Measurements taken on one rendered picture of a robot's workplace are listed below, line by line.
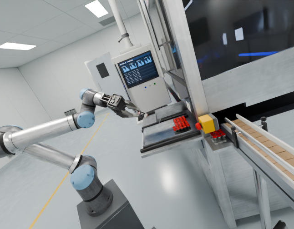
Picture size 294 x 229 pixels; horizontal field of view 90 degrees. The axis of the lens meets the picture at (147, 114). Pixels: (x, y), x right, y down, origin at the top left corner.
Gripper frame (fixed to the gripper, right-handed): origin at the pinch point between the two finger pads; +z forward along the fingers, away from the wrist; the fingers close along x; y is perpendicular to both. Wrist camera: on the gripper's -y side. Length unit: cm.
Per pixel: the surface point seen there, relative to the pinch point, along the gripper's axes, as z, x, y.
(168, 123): 5, 16, -48
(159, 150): 11.1, -9.2, -28.5
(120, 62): -72, 67, -52
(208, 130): 33.7, 7.5, -13.0
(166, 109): -7, 37, -72
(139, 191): -15, -52, -136
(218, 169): 48, -4, -45
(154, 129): -3.5, 6.8, -48.5
